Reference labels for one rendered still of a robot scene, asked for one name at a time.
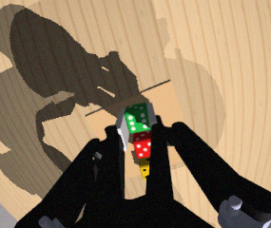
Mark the green die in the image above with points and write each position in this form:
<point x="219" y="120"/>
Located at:
<point x="137" y="118"/>

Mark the yellow die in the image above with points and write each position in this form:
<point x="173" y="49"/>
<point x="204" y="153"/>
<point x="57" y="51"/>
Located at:
<point x="144" y="167"/>

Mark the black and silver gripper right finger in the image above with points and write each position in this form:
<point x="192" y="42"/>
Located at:
<point x="239" y="202"/>

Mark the red die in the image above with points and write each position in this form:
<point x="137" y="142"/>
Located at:
<point x="141" y="143"/>

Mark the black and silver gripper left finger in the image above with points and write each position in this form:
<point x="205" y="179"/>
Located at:
<point x="78" y="185"/>

